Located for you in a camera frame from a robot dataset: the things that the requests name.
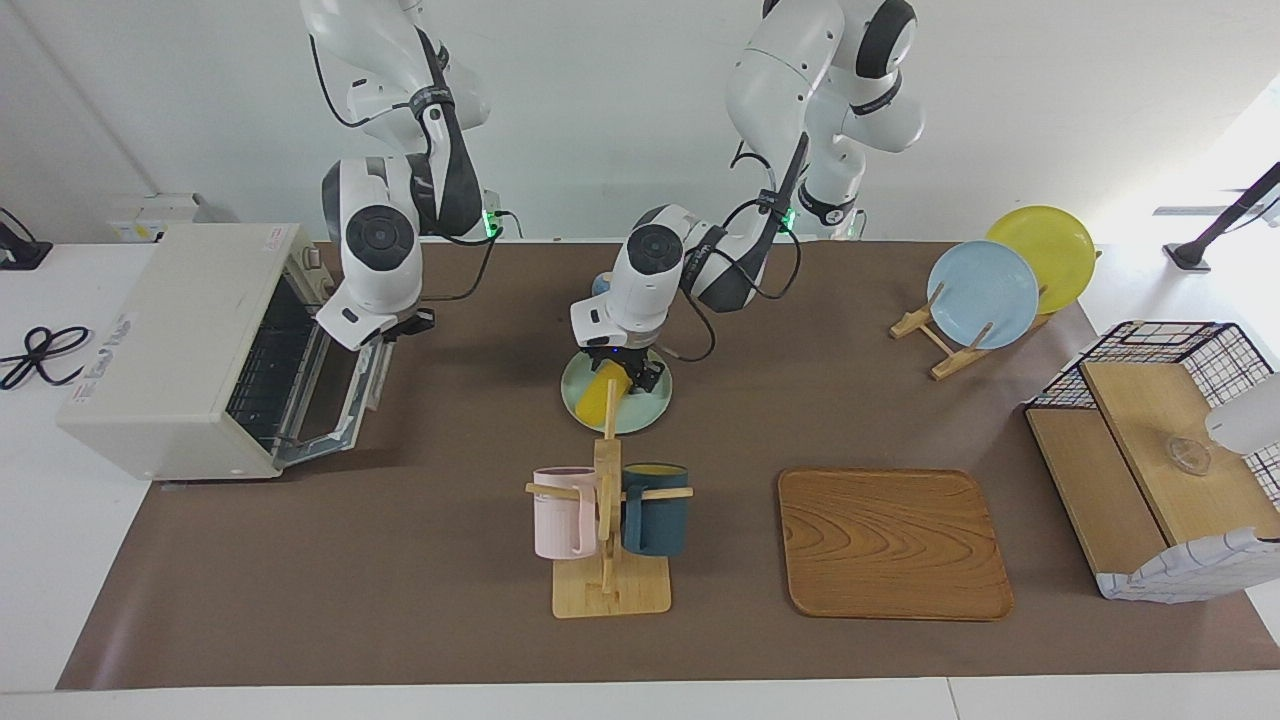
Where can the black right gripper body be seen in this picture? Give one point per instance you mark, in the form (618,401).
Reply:
(410,325)

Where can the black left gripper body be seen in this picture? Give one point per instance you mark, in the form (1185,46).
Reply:
(618,352)

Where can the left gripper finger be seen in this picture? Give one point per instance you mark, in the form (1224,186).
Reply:
(597,368)
(648,378)

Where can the yellow corn cob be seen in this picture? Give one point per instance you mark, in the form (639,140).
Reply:
(600,395)

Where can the pale green plate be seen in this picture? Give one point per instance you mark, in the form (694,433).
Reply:
(645,410)

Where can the beige toaster oven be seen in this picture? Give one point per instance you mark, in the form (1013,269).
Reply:
(170,330)

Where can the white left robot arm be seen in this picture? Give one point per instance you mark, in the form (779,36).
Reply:
(650,270)

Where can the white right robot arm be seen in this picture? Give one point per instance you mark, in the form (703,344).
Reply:
(380,240)

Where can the green lit base connector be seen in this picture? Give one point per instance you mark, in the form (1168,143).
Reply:
(490,222)
(788,218)

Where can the dark blue mug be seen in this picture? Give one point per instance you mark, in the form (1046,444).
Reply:
(655,525)

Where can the pink mug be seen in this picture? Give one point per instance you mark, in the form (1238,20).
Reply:
(560,520)

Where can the wooden mug tree stand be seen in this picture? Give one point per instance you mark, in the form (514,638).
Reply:
(610,595)

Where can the brown table mat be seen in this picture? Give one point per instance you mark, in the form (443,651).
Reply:
(450,560)

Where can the wooden serving tray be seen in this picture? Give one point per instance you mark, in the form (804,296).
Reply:
(890,545)

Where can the wooden plate rack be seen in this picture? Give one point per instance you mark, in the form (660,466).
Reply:
(950,365)

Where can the light blue plate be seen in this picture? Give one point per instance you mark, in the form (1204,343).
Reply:
(985,300)

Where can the yellow plate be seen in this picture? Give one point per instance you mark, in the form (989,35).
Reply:
(1050,240)

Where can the small clear glass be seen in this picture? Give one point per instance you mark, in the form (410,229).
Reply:
(1188,457)

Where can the black angled stand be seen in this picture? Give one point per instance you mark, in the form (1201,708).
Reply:
(1190,255)

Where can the white rounded object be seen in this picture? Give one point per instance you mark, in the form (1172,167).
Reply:
(1245,420)

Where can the white wall box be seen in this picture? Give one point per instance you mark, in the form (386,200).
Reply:
(150,215)

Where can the black clamp mount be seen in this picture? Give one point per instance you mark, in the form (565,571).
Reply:
(20,255)

